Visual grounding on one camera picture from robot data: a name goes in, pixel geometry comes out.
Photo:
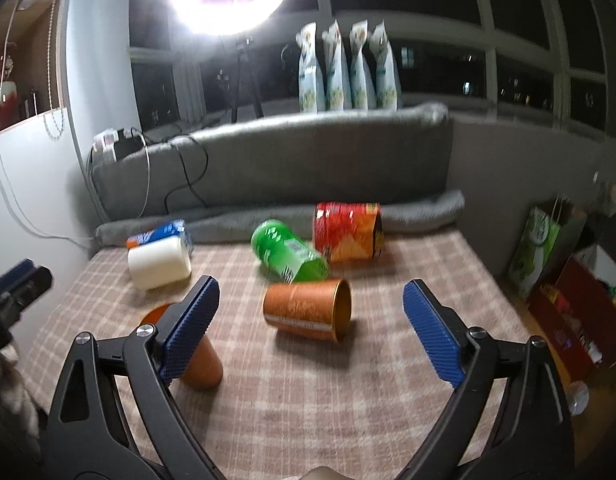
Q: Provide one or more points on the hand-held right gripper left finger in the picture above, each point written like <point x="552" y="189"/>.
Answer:
<point x="187" y="327"/>

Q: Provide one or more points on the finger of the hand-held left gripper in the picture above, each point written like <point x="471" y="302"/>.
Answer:
<point x="18" y="274"/>

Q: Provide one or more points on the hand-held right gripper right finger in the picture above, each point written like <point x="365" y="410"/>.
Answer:
<point x="433" y="332"/>

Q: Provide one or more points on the orange paper cup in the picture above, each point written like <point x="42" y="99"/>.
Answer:
<point x="202" y="365"/>
<point x="300" y="307"/>

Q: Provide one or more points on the person's left forearm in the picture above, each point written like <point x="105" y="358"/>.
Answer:
<point x="7" y="400"/>

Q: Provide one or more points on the white plastic bottle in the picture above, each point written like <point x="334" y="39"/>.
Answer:
<point x="157" y="262"/>

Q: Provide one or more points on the blue snack packet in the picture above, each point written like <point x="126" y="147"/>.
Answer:
<point x="162" y="232"/>

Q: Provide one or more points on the white board panel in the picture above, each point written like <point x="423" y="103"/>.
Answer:
<point x="32" y="170"/>

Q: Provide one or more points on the grey rolled blanket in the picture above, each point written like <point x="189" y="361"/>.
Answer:
<point x="418" y="215"/>

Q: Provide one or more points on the green plastic bottle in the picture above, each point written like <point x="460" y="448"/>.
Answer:
<point x="283" y="250"/>

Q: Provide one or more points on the red chip canister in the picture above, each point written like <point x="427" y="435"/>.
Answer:
<point x="345" y="232"/>

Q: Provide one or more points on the green paper bag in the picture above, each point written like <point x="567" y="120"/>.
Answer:
<point x="535" y="245"/>

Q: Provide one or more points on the red cardboard box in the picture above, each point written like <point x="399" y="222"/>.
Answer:
<point x="570" y="320"/>

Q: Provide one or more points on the plaid blanket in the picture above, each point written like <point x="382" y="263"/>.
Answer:
<point x="308" y="400"/>

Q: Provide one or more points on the clear round container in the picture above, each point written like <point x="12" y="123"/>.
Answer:
<point x="578" y="396"/>

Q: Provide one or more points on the white power strip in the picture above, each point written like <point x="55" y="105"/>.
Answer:
<point x="107" y="142"/>

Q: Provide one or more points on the grey sofa cushion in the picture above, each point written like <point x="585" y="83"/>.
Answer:
<point x="308" y="160"/>

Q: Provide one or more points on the black tripod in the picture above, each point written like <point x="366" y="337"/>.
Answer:
<point x="245" y="80"/>

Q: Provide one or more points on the light blue snack bag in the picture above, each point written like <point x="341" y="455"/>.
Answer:
<point x="387" y="72"/>
<point x="362" y="70"/>
<point x="310" y="75"/>
<point x="336" y="72"/>

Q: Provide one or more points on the white window frame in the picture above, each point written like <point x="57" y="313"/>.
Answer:
<point x="488" y="35"/>

